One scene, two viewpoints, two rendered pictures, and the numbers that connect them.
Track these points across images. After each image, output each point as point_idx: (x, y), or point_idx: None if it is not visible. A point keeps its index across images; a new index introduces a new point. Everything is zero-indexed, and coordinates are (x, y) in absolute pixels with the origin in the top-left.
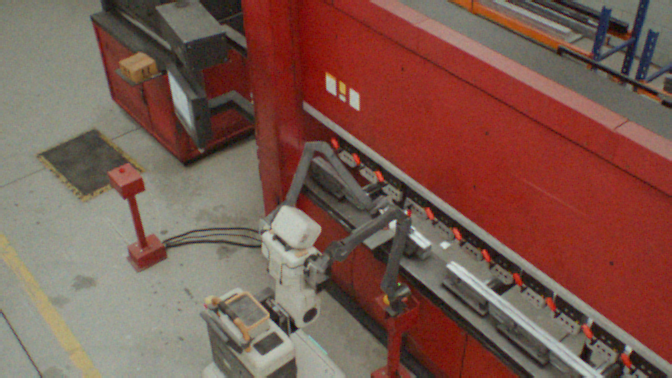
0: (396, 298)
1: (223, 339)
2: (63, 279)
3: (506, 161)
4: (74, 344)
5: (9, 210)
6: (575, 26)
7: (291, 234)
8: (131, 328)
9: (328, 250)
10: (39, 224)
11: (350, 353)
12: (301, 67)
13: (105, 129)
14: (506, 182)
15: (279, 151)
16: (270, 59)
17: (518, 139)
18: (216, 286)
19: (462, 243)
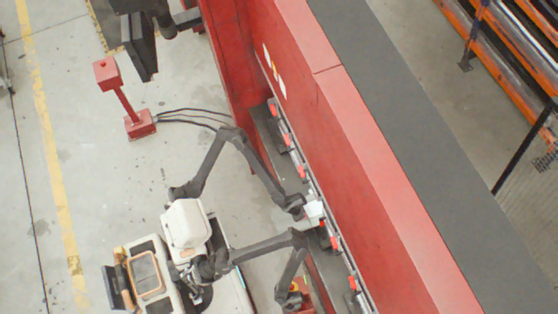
0: (286, 305)
1: (110, 305)
2: (72, 134)
3: (394, 289)
4: (63, 201)
5: (51, 53)
6: None
7: (176, 236)
8: (109, 198)
9: (212, 260)
10: (69, 72)
11: (277, 277)
12: (248, 18)
13: None
14: (393, 302)
15: (229, 91)
16: (204, 12)
17: (405, 290)
18: (187, 173)
19: (355, 294)
